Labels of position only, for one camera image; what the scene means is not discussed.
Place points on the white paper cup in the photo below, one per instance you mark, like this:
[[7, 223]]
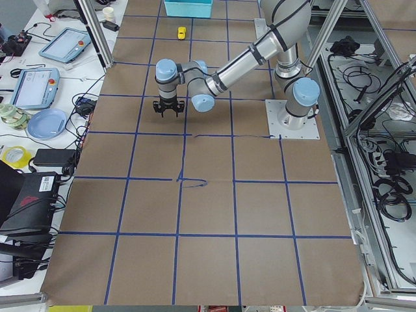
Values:
[[109, 14]]

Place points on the aluminium frame post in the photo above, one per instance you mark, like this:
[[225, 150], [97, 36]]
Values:
[[93, 27]]

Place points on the light blue plate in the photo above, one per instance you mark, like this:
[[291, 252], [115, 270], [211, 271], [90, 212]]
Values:
[[47, 124]]

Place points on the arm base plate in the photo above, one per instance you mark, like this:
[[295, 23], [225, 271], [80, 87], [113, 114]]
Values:
[[285, 126], [260, 27]]

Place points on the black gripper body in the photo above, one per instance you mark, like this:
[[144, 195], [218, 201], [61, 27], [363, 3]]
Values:
[[168, 101]]

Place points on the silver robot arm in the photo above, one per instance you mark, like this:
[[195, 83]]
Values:
[[286, 23]]

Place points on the green tape rolls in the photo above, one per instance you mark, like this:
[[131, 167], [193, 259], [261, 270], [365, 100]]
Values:
[[14, 117]]

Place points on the yellow beetle toy car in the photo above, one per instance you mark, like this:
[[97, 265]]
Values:
[[181, 33]]

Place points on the teach pendant near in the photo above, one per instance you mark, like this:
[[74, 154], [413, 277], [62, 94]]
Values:
[[36, 88]]

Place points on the yellow tape roll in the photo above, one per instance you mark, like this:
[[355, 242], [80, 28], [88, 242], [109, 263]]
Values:
[[16, 157]]

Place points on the teach pendant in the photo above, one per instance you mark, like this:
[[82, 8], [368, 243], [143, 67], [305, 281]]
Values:
[[66, 46], [36, 88]]

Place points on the black power adapter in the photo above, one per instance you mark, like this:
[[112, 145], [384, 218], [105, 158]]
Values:
[[53, 157]]

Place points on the teach pendant far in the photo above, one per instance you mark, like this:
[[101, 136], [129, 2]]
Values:
[[66, 46]]

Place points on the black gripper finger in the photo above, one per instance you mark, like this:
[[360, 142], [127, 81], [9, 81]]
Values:
[[159, 110], [178, 110]]

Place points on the teal plastic storage bin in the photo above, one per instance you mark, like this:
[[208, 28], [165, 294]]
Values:
[[189, 8]]

